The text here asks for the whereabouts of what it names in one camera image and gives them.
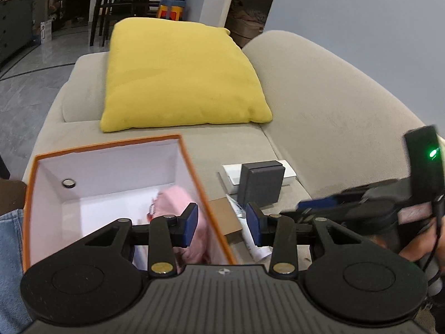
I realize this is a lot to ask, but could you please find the blue jeans leg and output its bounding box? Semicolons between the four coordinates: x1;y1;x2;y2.
0;209;32;334

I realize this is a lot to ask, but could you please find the dark dining table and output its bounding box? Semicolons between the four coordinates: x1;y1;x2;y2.
89;0;151;46

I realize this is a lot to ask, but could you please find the person right hand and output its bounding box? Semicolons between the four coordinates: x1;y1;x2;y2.
399;219;445;271

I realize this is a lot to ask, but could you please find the orange storage box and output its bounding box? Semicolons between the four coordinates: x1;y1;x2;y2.
23;134;236;269

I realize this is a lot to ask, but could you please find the pink pouch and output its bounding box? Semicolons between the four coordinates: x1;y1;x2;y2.
147;185;209;273

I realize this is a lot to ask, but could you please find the dark grey small box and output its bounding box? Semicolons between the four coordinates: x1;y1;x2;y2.
237;161;285;209

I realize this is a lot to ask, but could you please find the beige sofa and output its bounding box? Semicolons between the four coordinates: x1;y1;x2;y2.
22;29;445;334

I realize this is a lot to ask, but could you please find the yellow cushion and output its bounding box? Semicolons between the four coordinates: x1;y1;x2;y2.
100;17;272;133

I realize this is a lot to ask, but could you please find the colourful stool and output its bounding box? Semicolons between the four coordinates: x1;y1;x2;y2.
156;0;186;21

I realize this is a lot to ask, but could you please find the brown cardboard piece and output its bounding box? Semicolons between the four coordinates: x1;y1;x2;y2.
209;198;242;236

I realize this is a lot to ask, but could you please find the white glasses case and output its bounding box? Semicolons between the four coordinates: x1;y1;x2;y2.
219;160;296;195

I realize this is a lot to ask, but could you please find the crumpled white paper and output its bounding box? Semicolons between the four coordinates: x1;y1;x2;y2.
226;195;272;263

